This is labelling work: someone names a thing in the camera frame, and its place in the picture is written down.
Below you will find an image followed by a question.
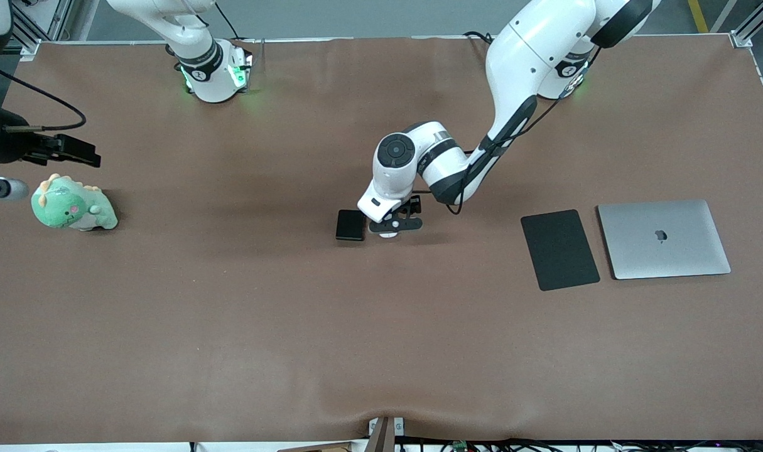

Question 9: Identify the black right base cable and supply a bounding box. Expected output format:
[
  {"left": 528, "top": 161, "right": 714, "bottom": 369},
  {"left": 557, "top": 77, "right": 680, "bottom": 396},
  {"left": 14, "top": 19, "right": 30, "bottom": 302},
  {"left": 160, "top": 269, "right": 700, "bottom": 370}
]
[{"left": 214, "top": 0, "right": 241, "bottom": 40}]

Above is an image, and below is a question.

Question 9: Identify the silver laptop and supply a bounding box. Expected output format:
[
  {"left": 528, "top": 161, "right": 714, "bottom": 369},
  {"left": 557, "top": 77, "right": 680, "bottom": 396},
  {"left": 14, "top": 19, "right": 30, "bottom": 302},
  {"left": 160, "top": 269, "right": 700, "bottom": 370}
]
[{"left": 597, "top": 200, "right": 732, "bottom": 281}]

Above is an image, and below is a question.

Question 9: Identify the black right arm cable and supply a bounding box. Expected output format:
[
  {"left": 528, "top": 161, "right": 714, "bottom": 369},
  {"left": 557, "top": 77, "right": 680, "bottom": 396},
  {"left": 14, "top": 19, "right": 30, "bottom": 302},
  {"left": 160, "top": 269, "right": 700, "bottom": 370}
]
[{"left": 0, "top": 58, "right": 87, "bottom": 133}]

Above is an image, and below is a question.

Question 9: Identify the brown table cloth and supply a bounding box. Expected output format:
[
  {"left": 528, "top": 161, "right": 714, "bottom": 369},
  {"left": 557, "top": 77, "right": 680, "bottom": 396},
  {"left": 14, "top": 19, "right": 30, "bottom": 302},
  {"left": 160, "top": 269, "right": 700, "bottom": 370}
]
[{"left": 0, "top": 35, "right": 763, "bottom": 444}]

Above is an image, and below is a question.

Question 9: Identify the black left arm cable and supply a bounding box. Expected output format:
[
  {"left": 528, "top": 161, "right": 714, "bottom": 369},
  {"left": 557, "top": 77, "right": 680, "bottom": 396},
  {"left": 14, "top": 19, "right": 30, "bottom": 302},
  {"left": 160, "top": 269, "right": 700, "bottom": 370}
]
[{"left": 446, "top": 47, "right": 602, "bottom": 216}]

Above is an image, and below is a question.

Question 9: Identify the aluminium frame profile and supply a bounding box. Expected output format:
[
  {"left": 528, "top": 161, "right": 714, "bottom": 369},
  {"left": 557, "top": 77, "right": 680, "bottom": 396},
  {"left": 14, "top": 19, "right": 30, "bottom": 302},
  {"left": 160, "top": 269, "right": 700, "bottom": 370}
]
[
  {"left": 730, "top": 0, "right": 763, "bottom": 48},
  {"left": 9, "top": 0, "right": 74, "bottom": 60}
]

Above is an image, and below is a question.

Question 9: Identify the right base box green light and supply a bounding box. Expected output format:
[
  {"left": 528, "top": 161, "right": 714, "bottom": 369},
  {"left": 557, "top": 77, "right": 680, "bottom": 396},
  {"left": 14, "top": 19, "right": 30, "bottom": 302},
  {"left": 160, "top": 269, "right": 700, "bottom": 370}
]
[{"left": 227, "top": 39, "right": 255, "bottom": 94}]

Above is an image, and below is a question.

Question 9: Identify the metal table edge bracket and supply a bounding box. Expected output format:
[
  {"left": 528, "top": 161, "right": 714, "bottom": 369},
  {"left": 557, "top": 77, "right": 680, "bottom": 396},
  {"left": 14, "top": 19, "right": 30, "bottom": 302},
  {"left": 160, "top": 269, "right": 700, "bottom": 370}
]
[{"left": 367, "top": 416, "right": 406, "bottom": 452}]

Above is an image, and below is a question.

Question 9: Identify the black phone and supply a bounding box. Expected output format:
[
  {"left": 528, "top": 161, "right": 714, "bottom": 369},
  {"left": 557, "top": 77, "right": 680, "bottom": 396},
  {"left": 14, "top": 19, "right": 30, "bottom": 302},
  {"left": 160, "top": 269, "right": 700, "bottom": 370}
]
[{"left": 335, "top": 210, "right": 366, "bottom": 242}]

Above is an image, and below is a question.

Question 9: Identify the black mouse pad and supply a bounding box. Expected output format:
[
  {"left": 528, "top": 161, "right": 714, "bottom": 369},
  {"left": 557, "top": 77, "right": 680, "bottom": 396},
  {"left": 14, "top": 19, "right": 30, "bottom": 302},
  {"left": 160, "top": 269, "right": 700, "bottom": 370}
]
[{"left": 521, "top": 209, "right": 602, "bottom": 292}]

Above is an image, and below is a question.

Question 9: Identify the green dinosaur plush toy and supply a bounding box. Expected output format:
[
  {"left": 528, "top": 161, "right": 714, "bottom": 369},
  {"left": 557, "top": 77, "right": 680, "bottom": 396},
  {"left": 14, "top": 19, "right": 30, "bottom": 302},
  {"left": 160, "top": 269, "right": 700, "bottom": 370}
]
[{"left": 31, "top": 173, "right": 119, "bottom": 232}]

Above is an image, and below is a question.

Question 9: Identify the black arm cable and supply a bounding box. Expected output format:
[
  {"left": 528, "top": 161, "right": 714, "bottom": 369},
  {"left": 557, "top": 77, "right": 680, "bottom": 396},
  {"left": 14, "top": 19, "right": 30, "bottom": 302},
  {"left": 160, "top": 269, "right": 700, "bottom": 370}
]
[
  {"left": 446, "top": 47, "right": 602, "bottom": 216},
  {"left": 0, "top": 58, "right": 87, "bottom": 133}
]

